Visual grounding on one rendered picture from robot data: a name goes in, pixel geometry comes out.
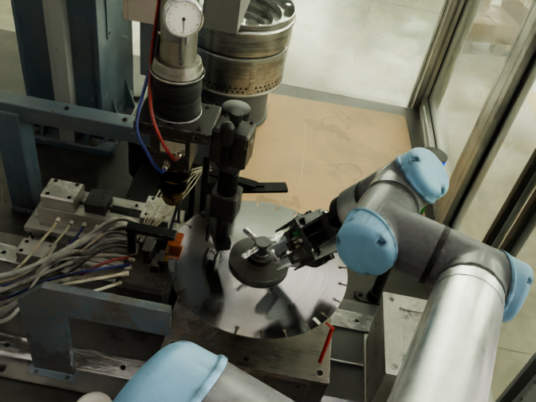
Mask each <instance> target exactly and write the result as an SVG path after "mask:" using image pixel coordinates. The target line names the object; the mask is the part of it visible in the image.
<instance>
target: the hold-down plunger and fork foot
mask: <svg viewBox="0 0 536 402"><path fill-rule="evenodd" d="M208 213H209V210H207V213H206V219H207V229H206V237H205V242H207V241H208V240H209V237H210V235H211V237H212V241H213V243H214V246H215V251H222V250H230V249H231V239H230V236H229V233H228V231H229V225H230V223H228V222H225V221H220V220H218V219H215V218H212V217H210V216H209V215H208Z"/></svg>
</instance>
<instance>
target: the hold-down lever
mask: <svg viewBox="0 0 536 402"><path fill-rule="evenodd" d="M234 134H235V125H234V124H233V123H232V122H230V121H224V122H222V123H221V126H220V133H219V142H220V144H221V152H220V161H219V170H221V171H226V170H227V164H228V157H229V150H230V146H231V145H232V143H233V140H234Z"/></svg>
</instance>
